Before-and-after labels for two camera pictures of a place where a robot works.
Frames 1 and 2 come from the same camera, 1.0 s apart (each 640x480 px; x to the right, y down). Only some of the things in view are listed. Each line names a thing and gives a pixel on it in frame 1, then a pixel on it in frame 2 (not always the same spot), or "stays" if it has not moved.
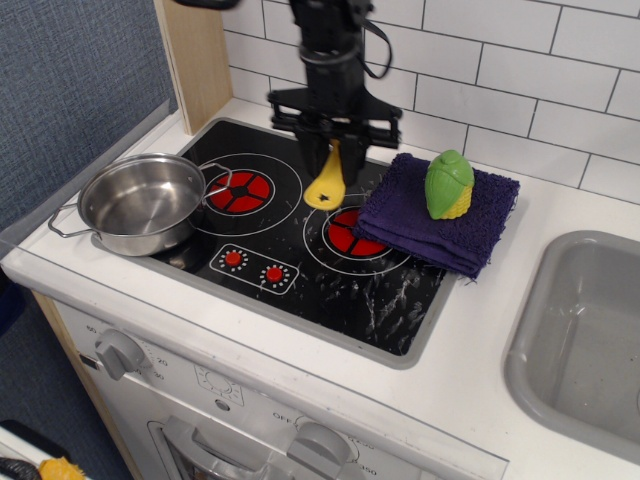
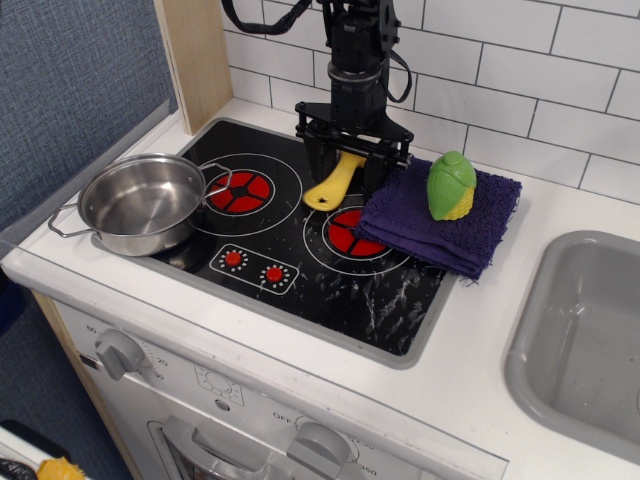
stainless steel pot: (142, 204) stays
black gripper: (335, 100) → (357, 116)
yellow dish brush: (328, 190) stays
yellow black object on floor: (58, 468) stays
